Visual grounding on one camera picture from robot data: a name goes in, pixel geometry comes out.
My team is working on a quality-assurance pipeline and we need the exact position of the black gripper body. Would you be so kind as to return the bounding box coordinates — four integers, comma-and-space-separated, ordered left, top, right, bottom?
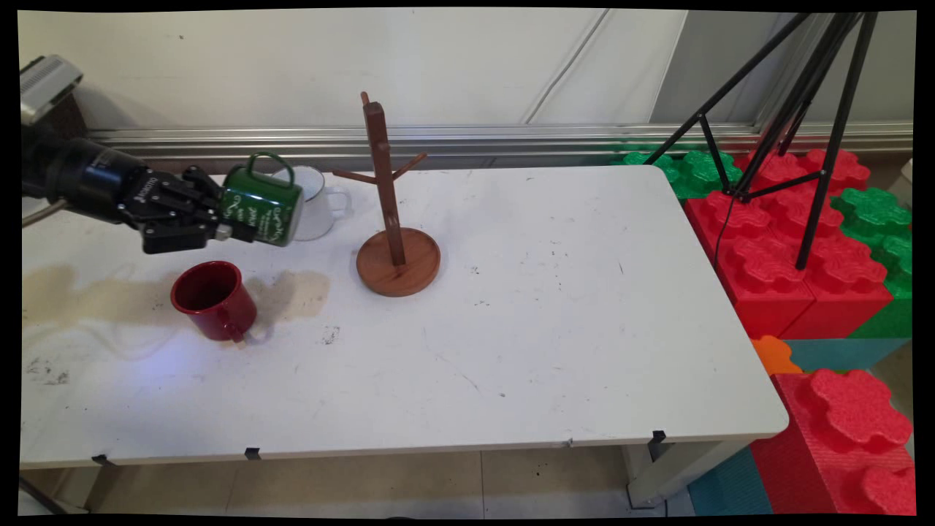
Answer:
21, 126, 194, 232

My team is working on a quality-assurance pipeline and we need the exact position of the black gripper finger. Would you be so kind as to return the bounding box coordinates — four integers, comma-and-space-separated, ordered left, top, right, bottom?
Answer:
141, 214, 258, 255
181, 165, 225, 210

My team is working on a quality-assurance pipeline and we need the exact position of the green mug with white print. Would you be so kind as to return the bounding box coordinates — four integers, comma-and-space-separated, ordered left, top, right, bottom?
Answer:
218, 151, 305, 248

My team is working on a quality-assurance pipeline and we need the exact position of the dark brown basket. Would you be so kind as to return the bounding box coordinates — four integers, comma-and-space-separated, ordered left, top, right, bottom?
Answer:
42, 86, 89, 141

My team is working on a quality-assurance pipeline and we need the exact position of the red enamel mug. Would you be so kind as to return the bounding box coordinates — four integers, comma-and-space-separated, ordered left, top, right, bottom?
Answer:
170, 260, 259, 343

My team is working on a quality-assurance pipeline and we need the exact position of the white enamel mug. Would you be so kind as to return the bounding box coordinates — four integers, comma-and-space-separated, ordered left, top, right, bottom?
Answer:
273, 165, 351, 243

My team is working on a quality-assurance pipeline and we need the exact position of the brown wooden mug tree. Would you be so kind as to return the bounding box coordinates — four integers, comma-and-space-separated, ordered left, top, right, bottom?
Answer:
332, 91, 442, 298

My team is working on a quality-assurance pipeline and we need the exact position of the green foam block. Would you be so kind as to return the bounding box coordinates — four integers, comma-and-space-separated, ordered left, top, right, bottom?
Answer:
612, 150, 744, 200
831, 188, 913, 339

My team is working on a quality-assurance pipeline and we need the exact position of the grey table leg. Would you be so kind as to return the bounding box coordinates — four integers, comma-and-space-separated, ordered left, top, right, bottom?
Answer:
627, 437, 747, 509

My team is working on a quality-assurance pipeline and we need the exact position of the large red foam block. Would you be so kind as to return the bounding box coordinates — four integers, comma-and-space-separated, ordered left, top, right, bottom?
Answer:
685, 148, 894, 341

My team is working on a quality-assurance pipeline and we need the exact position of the orange foam piece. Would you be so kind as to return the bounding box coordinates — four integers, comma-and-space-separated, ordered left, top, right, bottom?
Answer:
750, 335, 804, 376

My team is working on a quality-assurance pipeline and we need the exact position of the teal foam block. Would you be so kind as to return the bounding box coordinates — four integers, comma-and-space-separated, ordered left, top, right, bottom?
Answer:
687, 446, 775, 516

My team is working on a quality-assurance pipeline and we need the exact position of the black tripod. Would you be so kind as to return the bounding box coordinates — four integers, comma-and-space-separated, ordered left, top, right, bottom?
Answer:
643, 11, 881, 271

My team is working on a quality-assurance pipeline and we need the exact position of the teal foam mat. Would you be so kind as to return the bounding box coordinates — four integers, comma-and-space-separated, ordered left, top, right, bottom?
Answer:
784, 338, 911, 374

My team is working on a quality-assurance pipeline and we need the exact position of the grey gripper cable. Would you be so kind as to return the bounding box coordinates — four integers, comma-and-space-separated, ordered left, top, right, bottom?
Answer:
21, 198, 69, 228

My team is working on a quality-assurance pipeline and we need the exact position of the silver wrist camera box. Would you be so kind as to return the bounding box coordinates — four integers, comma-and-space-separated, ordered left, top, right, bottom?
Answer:
20, 54, 84, 126

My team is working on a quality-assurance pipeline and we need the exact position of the black floor cable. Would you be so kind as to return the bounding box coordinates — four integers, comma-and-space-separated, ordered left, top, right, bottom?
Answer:
20, 476, 70, 514

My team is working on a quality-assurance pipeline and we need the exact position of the aluminium wall rail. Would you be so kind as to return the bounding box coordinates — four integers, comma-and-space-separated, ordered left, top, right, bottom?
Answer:
86, 122, 914, 159

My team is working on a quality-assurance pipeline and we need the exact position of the white wall conduit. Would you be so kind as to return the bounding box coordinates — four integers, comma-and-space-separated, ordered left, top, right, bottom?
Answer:
522, 9, 611, 124

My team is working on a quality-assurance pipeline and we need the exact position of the thin black tripod cable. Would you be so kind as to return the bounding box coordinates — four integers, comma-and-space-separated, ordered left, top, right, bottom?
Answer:
713, 193, 736, 272

